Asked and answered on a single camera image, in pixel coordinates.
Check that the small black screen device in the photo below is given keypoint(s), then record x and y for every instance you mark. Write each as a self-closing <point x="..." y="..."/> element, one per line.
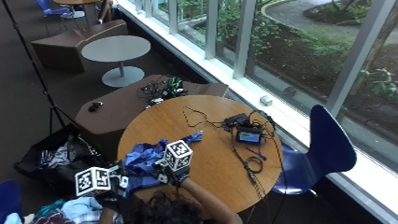
<point x="249" y="135"/>

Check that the white marker cube left glove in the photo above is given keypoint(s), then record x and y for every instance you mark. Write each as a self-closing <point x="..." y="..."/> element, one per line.
<point x="92" y="182"/>

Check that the pile of clothes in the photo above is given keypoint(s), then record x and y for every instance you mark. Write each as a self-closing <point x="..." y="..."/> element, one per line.
<point x="70" y="210"/>

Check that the black bag of clothes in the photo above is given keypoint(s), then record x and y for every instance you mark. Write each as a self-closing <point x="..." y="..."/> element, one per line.
<point x="53" y="161"/>

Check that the black tripod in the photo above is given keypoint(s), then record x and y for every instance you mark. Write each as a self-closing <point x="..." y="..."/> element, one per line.
<point x="38" y="79"/>

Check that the black box device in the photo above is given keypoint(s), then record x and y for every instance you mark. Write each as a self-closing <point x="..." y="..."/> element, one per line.
<point x="235" y="119"/>

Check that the white marker cube glove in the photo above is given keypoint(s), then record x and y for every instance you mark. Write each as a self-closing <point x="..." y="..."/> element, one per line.
<point x="178" y="155"/>
<point x="92" y="182"/>

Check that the blue cloth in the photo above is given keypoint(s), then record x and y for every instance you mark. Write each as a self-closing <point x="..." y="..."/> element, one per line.
<point x="141" y="158"/>

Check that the blue pen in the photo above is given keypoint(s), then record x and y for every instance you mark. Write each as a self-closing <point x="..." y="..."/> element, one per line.
<point x="257" y="153"/>

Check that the small white box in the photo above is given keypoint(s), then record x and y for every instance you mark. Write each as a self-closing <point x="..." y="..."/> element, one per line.
<point x="266" y="100"/>

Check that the small black round object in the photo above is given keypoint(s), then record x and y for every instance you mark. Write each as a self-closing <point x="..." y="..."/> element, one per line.
<point x="289" y="91"/>

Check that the dark blue chair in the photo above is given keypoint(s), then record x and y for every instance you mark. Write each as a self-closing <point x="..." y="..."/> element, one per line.
<point x="327" y="146"/>

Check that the person's left hand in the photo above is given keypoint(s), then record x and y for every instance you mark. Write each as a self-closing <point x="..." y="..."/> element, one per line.
<point x="117" y="194"/>

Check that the round wooden table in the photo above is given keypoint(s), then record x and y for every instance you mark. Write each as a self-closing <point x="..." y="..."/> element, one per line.
<point x="76" y="1"/>

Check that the white marker cube right glove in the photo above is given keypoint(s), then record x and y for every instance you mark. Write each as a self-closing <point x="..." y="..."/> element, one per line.
<point x="178" y="155"/>

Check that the grey round table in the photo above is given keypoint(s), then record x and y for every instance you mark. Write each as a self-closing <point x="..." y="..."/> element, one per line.
<point x="116" y="49"/>

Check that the person's right hand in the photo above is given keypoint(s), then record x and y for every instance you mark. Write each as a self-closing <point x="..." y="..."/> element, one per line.
<point x="178" y="177"/>

